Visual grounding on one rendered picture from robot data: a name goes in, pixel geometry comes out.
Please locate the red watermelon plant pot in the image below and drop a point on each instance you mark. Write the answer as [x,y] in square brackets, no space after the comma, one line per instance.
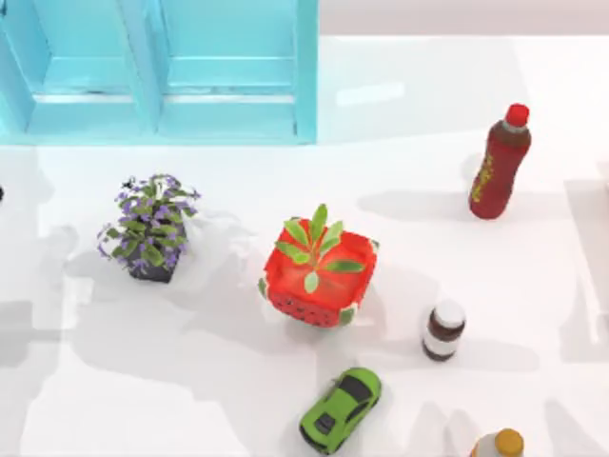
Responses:
[316,281]

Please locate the purple flower plant pot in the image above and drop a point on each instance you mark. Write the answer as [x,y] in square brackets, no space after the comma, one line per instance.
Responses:
[150,228]

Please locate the brown and white jar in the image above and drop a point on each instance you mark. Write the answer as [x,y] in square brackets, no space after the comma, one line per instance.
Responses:
[443,331]

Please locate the light blue rack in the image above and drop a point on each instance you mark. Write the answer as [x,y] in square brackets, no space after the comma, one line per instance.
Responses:
[228,71]

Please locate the green toy car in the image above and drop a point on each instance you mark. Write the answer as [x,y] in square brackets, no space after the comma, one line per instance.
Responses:
[342,409]

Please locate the red bottle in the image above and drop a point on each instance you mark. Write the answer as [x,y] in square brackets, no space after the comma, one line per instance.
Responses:
[499,166]

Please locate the orange capped bottle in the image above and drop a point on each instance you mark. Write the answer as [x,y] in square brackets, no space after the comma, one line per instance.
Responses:
[502,445]

